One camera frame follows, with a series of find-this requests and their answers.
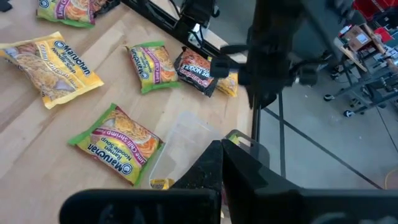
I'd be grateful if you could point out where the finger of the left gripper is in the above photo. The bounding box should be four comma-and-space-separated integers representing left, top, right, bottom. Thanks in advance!
261, 77, 289, 108
247, 79, 262, 110

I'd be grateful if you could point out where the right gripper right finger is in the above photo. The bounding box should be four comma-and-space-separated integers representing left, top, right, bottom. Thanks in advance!
222, 139, 301, 190

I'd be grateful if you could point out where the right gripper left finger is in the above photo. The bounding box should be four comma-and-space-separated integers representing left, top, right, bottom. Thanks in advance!
171, 139, 224, 190

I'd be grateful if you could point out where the yellow Maruchan creamy chicken packet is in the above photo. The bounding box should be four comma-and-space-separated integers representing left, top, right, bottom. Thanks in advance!
149, 177, 175, 190
0, 30, 105, 110
206, 55, 239, 98

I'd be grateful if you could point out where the black Maruchan fire noodle packet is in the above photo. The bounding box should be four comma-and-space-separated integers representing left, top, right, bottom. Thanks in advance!
93, 0, 121, 16
173, 46, 218, 98

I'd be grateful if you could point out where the clear plastic bin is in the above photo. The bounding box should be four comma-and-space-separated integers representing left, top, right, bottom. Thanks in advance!
148, 111, 225, 189

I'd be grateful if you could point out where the brown cardboard box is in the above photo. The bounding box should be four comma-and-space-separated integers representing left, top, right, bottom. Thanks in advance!
341, 24, 374, 52

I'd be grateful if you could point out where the metal cart with wooden rails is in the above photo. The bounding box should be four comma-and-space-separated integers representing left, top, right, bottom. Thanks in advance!
323, 23, 398, 119

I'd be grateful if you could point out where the red storage crate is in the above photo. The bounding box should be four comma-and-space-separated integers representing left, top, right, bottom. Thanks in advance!
353, 0, 398, 20

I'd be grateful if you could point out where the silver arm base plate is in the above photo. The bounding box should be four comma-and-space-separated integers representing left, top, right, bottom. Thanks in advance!
188, 23, 203, 47

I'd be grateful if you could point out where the yellow floor cable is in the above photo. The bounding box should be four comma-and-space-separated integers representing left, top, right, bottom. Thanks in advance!
384, 169, 398, 190

